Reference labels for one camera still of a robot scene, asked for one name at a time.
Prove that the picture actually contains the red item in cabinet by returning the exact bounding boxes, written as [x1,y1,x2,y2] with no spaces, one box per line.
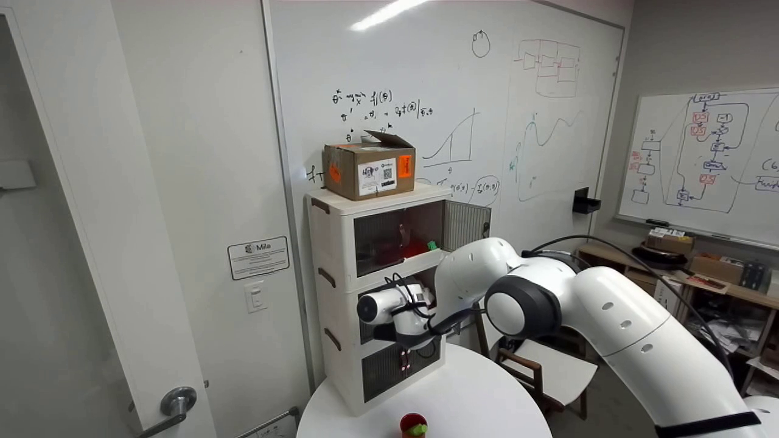
[397,228,432,261]

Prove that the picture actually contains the white room door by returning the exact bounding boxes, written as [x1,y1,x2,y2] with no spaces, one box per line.
[0,0,219,438]

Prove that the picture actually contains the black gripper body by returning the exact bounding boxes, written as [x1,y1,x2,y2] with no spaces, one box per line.
[395,320,446,352]

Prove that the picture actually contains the black tray stack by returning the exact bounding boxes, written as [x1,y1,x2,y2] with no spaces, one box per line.
[631,228,695,270]

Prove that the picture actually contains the white light switch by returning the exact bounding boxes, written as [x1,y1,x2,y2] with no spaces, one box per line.
[244,276,269,317]

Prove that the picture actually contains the large wall whiteboard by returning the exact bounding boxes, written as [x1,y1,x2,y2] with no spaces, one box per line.
[258,0,628,351]

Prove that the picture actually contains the stack of papers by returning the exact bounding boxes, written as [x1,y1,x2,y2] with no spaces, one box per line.
[705,317,761,356]

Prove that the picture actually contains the white wooden chair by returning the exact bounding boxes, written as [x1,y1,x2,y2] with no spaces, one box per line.
[483,323,599,421]

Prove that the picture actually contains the white carton box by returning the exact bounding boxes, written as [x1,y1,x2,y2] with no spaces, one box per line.
[651,275,684,320]

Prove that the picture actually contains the small cardboard box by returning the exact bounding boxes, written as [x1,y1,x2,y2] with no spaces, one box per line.
[689,251,744,286]

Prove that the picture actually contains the dark translucent cabinet door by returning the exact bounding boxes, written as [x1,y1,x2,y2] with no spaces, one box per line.
[402,345,446,388]
[360,345,405,403]
[352,205,405,276]
[442,200,494,251]
[358,318,397,345]

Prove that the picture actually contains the small framed whiteboard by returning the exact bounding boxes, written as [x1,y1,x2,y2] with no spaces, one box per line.
[615,84,779,252]

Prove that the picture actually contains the wooden shelf desk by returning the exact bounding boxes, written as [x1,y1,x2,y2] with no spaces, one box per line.
[576,239,779,399]

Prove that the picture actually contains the black wall-mounted holder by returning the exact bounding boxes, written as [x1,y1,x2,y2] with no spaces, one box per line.
[570,184,603,217]

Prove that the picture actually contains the white wall sign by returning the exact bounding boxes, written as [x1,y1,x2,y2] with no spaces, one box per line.
[223,234,292,284]

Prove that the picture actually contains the silver door handle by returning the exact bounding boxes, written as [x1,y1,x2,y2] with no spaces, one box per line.
[136,383,200,438]

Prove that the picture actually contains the white three-tier cabinet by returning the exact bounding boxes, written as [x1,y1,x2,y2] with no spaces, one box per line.
[301,179,494,419]

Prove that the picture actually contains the red mug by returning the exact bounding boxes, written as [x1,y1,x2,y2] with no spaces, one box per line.
[397,411,431,438]

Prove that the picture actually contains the brown cardboard box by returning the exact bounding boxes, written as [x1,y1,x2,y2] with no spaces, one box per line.
[318,129,419,202]

